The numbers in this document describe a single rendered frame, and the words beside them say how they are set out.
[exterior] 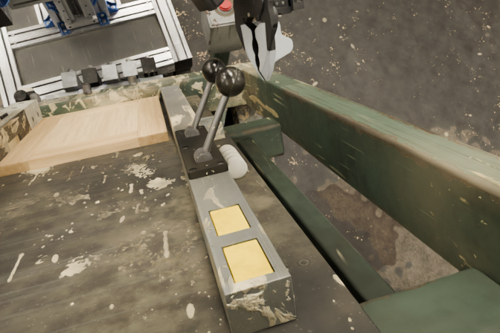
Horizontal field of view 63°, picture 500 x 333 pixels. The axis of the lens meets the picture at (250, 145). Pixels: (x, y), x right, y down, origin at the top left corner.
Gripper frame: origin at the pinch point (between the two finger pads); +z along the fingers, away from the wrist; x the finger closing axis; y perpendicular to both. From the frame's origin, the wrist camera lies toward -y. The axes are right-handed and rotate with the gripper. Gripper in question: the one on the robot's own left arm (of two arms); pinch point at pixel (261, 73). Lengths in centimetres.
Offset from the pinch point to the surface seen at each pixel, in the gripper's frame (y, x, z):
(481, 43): 220, 74, 33
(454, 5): 219, 91, 10
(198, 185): -19.8, -11.8, 8.1
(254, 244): -22.7, -26.6, 8.1
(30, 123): -28, 58, 9
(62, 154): -27.2, 27.8, 10.6
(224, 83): -12.8, -9.7, -2.1
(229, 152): -10.0, -3.1, 9.2
